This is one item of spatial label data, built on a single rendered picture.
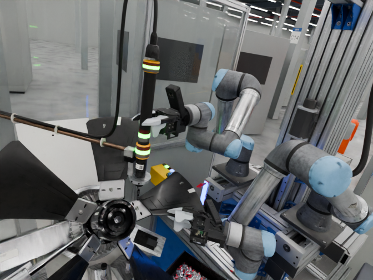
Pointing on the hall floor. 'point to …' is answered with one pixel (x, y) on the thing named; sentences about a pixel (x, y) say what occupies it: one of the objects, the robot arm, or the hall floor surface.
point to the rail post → (152, 227)
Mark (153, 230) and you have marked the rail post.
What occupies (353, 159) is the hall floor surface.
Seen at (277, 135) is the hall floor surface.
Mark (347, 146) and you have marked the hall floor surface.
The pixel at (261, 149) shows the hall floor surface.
